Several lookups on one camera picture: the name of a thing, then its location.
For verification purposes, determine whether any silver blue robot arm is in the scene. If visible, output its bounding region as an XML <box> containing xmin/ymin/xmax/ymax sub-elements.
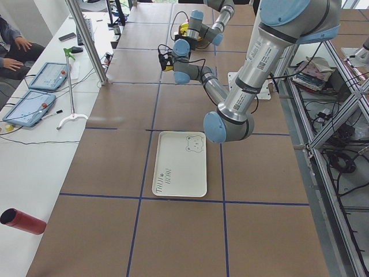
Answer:
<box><xmin>171</xmin><ymin>1</ymin><xmax>341</xmax><ymax>143</ymax></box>
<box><xmin>184</xmin><ymin>0</ymin><xmax>235</xmax><ymax>49</ymax></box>

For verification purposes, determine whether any brown wicker basket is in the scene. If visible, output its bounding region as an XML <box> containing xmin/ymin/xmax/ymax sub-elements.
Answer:
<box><xmin>178</xmin><ymin>23</ymin><xmax>210</xmax><ymax>50</ymax></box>

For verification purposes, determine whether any white rectangular tray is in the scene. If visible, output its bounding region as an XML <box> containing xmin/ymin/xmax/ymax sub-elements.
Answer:
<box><xmin>152</xmin><ymin>131</ymin><xmax>207</xmax><ymax>197</ymax></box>

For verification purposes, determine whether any black marker pen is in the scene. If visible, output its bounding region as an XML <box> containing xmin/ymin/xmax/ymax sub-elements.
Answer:
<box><xmin>41</xmin><ymin>110</ymin><xmax>63</xmax><ymax>120</ymax></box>

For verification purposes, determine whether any metal cup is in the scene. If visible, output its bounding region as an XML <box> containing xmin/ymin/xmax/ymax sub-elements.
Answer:
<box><xmin>112</xmin><ymin>25</ymin><xmax>121</xmax><ymax>35</ymax></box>

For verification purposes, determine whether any black computer mouse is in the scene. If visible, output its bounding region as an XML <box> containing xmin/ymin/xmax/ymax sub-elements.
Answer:
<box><xmin>71</xmin><ymin>46</ymin><xmax>83</xmax><ymax>54</ymax></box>

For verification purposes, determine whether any stack of cloths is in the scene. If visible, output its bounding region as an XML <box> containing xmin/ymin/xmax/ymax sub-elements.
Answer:
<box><xmin>292</xmin><ymin>57</ymin><xmax>335</xmax><ymax>91</ymax></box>

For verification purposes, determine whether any far blue teach pendant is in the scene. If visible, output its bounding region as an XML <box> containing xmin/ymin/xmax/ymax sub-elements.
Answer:
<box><xmin>28</xmin><ymin>62</ymin><xmax>67</xmax><ymax>91</ymax></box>

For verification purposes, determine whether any blue teach pendant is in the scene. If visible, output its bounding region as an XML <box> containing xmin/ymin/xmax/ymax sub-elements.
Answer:
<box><xmin>3</xmin><ymin>89</ymin><xmax>56</xmax><ymax>127</ymax></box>
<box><xmin>28</xmin><ymin>62</ymin><xmax>67</xmax><ymax>91</ymax></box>

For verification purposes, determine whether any black smartphone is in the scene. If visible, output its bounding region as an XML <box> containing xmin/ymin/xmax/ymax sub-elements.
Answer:
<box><xmin>58</xmin><ymin>32</ymin><xmax>76</xmax><ymax>42</ymax></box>

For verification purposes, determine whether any near blue teach pendant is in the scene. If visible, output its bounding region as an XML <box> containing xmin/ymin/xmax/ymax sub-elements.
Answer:
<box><xmin>3</xmin><ymin>89</ymin><xmax>56</xmax><ymax>127</ymax></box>

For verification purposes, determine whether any seated person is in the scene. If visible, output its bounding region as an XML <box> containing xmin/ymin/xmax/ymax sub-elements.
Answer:
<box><xmin>1</xmin><ymin>17</ymin><xmax>44</xmax><ymax>80</ymax></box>

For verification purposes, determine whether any red cylinder bottle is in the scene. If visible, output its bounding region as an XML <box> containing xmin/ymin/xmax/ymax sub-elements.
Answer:
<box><xmin>1</xmin><ymin>208</ymin><xmax>47</xmax><ymax>235</ymax></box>

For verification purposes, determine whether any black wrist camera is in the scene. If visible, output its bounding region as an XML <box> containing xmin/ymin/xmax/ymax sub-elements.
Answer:
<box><xmin>174</xmin><ymin>30</ymin><xmax>187</xmax><ymax>41</ymax></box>
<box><xmin>157</xmin><ymin>44</ymin><xmax>174</xmax><ymax>72</ymax></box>

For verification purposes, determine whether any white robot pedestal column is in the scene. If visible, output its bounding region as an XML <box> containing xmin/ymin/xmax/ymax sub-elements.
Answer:
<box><xmin>228</xmin><ymin>1</ymin><xmax>273</xmax><ymax>100</ymax></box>

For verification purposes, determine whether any white grabber stick green handle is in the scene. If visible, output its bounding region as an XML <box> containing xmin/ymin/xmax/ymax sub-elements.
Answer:
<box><xmin>57</xmin><ymin>48</ymin><xmax>88</xmax><ymax>130</ymax></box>

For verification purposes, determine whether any aluminium frame post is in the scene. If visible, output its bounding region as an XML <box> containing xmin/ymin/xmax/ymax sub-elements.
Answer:
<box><xmin>65</xmin><ymin>0</ymin><xmax>108</xmax><ymax>85</ymax></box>

